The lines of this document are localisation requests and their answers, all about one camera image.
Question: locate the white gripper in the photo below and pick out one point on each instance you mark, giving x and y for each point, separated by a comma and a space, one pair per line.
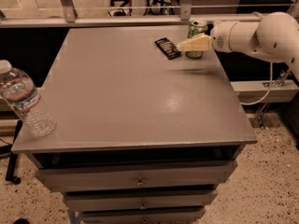
220, 35

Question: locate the grey top drawer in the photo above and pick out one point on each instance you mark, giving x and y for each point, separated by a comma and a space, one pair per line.
136, 176

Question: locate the grey middle drawer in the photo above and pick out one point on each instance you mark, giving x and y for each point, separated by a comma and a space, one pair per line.
141, 200

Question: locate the metal railing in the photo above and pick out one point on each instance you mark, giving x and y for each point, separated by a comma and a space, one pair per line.
55, 13

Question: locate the black stand leg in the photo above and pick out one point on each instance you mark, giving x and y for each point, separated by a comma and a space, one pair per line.
13, 159

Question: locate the clear plastic water bottle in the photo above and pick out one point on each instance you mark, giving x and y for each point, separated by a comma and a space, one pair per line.
20, 93

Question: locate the grey bottom drawer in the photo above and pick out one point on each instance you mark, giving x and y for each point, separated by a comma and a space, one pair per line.
143, 216

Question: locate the green soda can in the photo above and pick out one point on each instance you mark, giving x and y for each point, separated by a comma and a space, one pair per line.
196, 28

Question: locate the grey drawer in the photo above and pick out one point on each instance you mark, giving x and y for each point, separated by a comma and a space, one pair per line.
141, 200
143, 216
136, 176

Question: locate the black rxbar chocolate wrapper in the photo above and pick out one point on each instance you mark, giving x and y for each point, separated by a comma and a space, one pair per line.
168, 48

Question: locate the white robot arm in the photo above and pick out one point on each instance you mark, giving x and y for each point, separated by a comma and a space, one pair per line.
275, 38

